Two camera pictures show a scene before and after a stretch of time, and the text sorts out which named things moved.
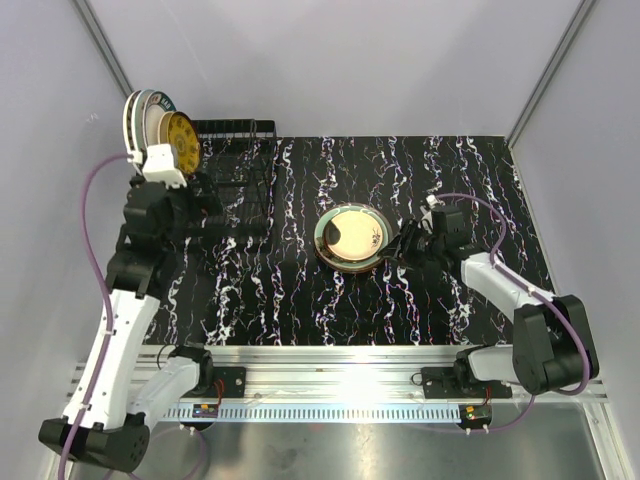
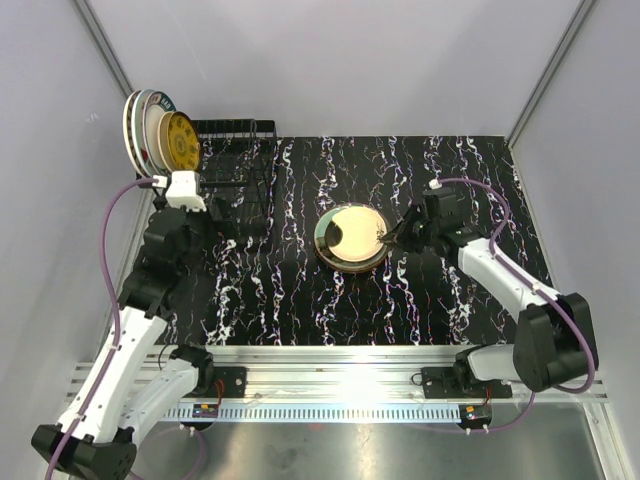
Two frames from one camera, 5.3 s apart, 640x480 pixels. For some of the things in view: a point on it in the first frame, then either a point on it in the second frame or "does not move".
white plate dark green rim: (156, 106) does not move
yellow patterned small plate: (182, 133) does not move
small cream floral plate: (163, 128) does not move
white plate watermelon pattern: (128, 122) → (138, 138)
